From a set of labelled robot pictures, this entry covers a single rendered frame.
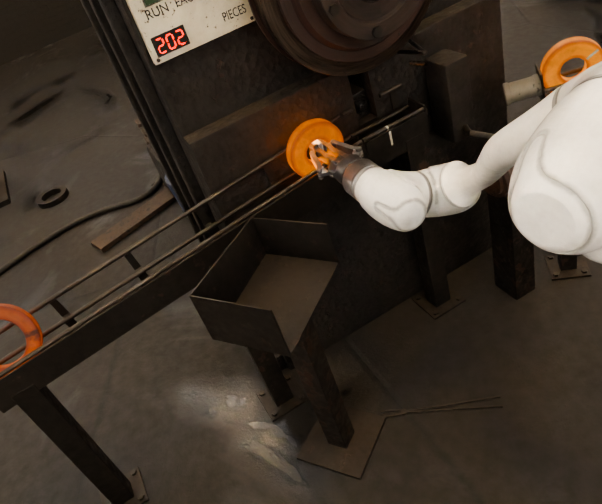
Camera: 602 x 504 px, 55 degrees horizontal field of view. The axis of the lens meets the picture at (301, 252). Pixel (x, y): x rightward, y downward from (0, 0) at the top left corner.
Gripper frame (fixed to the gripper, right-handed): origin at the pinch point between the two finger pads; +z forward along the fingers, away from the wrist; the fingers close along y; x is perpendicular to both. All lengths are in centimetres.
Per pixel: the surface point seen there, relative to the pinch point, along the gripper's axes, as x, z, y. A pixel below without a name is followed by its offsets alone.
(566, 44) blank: 3, -18, 65
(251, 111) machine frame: 11.4, 8.6, -10.4
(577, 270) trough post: -74, -25, 67
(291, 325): -14.4, -36.3, -30.5
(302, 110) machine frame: 6.0, 7.1, 2.2
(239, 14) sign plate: 32.8, 11.9, -4.5
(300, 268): -13.7, -23.0, -20.8
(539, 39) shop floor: -82, 117, 194
